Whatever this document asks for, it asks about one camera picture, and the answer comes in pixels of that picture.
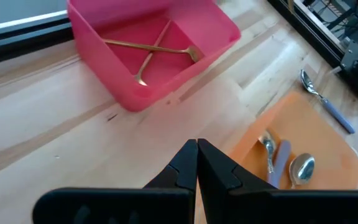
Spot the purple-handled silver spoon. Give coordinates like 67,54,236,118
257,129,280,189
299,68,357,135
288,152,316,190

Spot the gold spoon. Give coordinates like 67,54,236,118
134,19,172,87

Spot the pink plastic bin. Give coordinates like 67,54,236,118
67,0,242,113

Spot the gold fork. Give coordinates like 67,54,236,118
102,38,203,63

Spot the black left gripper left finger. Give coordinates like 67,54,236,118
32,139,198,224

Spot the orange cutting board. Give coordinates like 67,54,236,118
194,90,358,224

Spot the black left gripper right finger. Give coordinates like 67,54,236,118
197,139,358,224

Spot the purple-handled silver utensil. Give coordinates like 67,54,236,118
267,139,292,190

